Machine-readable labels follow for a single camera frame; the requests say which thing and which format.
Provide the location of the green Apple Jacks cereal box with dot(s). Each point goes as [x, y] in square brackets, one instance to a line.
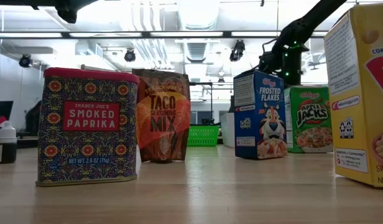
[309, 124]

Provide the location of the blue Frosted Flakes cereal box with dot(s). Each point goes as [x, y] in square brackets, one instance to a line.
[260, 124]

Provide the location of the yellow Corn Pops cereal box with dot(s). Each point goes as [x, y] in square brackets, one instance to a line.
[359, 109]

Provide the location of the taco seasoning mix packet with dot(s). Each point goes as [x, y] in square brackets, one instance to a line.
[163, 124]

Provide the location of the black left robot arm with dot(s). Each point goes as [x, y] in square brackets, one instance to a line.
[67, 12]

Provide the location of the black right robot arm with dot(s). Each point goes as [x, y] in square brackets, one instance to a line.
[309, 21]

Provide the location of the black ceiling spotlight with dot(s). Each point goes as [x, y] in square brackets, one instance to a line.
[25, 61]
[129, 56]
[237, 49]

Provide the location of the white plastic basket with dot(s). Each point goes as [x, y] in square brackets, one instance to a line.
[227, 130]

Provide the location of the green plastic basket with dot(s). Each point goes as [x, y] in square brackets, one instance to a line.
[204, 137]

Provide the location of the black monitor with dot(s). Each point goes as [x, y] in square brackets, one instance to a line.
[3, 109]

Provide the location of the small dark dropper bottle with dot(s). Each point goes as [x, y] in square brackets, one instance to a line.
[5, 149]

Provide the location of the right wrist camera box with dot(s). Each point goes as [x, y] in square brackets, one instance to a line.
[269, 63]

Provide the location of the silver ceiling air duct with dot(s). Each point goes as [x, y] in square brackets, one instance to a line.
[197, 14]

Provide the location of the black table frame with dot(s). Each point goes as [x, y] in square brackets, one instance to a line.
[26, 143]

